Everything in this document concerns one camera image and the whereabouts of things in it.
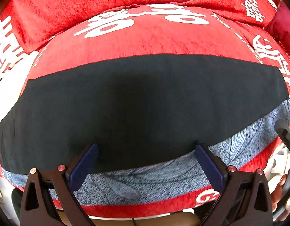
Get dark red embroidered pillow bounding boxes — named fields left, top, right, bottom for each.
left=265, top=1, right=290, bottom=55

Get red pillow with white characters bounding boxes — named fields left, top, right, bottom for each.
left=0, top=0, right=279, bottom=54

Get black pants with patterned waistband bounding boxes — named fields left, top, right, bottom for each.
left=0, top=54, right=290, bottom=206

